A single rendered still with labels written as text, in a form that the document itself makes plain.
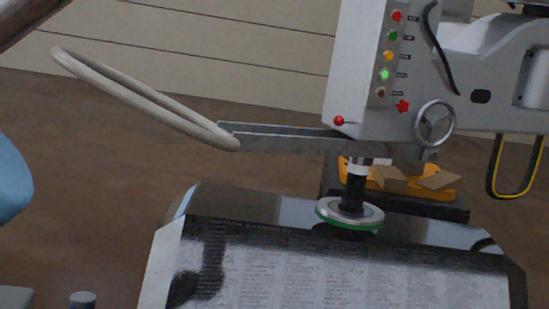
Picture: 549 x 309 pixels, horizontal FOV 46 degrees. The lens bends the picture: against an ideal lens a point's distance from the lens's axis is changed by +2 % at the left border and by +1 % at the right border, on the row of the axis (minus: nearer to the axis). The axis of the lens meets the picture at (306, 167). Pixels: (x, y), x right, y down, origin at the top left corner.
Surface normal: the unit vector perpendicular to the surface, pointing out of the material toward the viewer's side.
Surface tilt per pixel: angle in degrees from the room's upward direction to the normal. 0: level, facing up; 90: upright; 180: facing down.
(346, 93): 90
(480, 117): 90
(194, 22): 90
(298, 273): 45
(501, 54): 90
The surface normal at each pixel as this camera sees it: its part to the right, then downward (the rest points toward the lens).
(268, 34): 0.08, 0.28
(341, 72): -0.86, 0.00
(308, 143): 0.48, 0.31
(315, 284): 0.16, -0.47
